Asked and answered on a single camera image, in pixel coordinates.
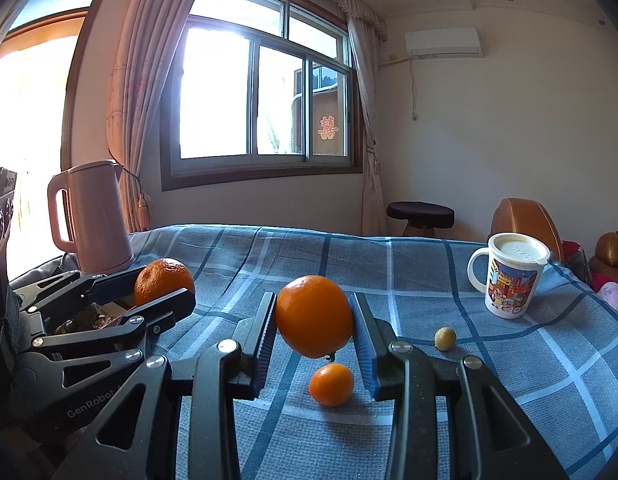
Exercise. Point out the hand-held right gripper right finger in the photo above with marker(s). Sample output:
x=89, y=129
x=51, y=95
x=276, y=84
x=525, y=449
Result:
x=365, y=355

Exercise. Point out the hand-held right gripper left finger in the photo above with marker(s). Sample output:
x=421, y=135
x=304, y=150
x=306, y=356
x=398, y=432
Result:
x=264, y=350

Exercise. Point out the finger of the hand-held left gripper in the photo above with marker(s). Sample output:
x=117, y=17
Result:
x=109, y=280
x=164, y=305

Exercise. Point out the large rough orange mandarin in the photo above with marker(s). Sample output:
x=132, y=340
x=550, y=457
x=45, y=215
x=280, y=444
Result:
x=161, y=280

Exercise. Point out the medium smooth orange mandarin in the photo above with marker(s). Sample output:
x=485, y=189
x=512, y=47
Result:
x=314, y=317

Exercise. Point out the small orange mandarin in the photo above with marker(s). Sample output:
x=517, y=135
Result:
x=331, y=385

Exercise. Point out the pink electric kettle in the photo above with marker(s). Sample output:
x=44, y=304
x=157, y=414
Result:
x=96, y=220

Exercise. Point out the small yellow longan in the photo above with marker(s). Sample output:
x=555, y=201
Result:
x=445, y=338

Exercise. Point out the blue plaid cloth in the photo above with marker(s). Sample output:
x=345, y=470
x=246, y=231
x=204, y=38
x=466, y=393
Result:
x=414, y=285

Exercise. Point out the dark round stool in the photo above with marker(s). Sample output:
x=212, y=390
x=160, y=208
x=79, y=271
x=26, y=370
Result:
x=420, y=212

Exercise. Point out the white printed mug with lid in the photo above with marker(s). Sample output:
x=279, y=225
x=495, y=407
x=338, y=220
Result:
x=514, y=285

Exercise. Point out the wooden framed balcony door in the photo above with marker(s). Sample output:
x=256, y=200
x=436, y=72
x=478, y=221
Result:
x=34, y=110

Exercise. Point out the pink patterned curtain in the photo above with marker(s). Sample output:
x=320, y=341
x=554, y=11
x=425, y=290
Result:
x=134, y=85

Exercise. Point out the brown leather armchair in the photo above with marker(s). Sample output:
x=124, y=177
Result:
x=526, y=217

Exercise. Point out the pink tied curtain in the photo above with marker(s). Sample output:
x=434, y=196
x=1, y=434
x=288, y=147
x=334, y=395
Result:
x=371, y=135

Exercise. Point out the sliding glass window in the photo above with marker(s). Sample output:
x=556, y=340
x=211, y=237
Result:
x=269, y=100

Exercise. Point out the red paper window decoration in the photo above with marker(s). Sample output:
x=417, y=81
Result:
x=328, y=127

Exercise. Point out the pink floral blanket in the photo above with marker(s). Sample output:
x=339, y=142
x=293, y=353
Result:
x=614, y=297

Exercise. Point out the brown leather sofa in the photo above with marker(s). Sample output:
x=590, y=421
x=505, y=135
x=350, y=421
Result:
x=611, y=252

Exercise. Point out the white wall pipe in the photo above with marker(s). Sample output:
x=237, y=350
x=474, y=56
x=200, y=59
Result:
x=414, y=90

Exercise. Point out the white wall air conditioner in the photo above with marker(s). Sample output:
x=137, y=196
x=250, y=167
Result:
x=444, y=40

